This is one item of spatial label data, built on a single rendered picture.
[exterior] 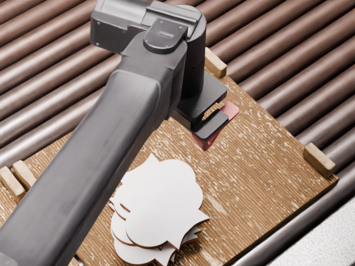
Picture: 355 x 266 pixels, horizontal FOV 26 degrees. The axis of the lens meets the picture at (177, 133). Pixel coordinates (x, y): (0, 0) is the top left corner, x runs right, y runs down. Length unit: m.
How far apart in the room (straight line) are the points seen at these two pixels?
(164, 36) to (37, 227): 0.28
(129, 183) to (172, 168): 0.07
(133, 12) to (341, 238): 0.56
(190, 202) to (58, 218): 0.57
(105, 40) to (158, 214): 0.37
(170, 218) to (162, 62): 0.42
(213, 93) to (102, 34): 0.16
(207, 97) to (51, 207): 0.36
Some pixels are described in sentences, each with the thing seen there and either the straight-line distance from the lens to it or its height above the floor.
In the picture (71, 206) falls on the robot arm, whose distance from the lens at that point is 0.62.
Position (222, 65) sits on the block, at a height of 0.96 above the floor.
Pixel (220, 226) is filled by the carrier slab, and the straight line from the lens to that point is 1.21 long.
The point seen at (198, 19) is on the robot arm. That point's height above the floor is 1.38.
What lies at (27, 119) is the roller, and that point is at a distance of 1.37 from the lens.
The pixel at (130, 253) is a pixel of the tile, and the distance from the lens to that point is 1.16.
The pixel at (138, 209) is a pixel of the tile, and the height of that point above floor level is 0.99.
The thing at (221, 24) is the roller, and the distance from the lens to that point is 1.49.
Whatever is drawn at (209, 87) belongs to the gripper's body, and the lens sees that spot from 0.93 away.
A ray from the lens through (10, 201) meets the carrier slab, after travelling 1.26.
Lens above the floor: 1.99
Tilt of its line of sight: 54 degrees down
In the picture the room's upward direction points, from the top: straight up
